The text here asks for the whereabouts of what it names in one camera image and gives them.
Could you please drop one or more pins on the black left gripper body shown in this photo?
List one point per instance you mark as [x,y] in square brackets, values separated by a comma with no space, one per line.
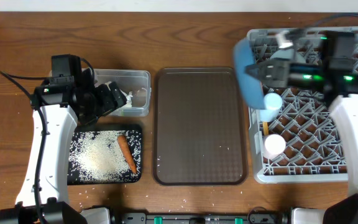
[89,106]

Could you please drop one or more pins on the light blue cup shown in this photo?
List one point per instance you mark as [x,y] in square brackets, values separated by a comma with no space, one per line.
[273,103]

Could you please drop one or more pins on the orange carrot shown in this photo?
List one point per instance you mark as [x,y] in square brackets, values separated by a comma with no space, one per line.
[122,142]

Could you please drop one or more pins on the clear plastic bin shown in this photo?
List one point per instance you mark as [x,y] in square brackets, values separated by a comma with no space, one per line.
[136,81]

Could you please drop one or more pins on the light blue rice bowl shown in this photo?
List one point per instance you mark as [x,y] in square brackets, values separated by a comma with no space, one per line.
[286,54]

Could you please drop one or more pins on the brown serving tray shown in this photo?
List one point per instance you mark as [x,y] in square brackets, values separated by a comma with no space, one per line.
[199,136]

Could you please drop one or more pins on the pink cup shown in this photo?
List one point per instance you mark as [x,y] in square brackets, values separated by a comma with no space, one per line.
[273,145]

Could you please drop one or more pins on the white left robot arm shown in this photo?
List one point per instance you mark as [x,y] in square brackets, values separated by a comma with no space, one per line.
[44,194]

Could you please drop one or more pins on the white tissue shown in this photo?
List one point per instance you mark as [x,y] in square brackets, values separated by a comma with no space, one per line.
[128,96]

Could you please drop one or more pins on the black tray bin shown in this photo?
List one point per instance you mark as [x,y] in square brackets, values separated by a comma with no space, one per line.
[104,130]

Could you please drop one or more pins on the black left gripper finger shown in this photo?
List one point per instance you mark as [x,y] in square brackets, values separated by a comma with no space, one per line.
[119,98]
[106,98]

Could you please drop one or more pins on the dark blue plate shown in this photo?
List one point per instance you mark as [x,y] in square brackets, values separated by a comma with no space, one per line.
[250,87]

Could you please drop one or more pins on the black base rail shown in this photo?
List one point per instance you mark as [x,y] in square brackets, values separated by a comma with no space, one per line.
[172,218]

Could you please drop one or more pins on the grey dishwasher rack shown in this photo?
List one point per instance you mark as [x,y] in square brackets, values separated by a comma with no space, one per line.
[313,152]

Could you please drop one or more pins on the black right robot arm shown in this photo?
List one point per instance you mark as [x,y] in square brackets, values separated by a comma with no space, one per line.
[343,110]

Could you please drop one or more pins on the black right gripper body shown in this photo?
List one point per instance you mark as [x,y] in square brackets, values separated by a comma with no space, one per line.
[307,76]

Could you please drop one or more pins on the wooden chopstick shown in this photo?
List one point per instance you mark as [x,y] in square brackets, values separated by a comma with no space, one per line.
[265,128]

